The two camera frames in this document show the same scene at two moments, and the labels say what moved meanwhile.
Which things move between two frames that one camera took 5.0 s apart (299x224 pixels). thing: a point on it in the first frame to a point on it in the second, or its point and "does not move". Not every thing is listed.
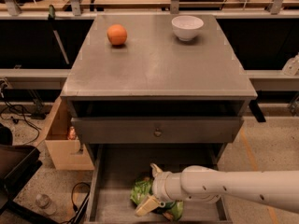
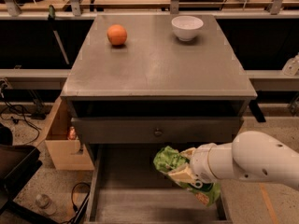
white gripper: [159, 184] to [200, 163]
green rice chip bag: [142, 189] to [166, 158]
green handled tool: [51, 18] does not move
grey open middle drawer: [117, 166] does not move
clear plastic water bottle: [44, 203] does not move
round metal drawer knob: [157, 133] does not move
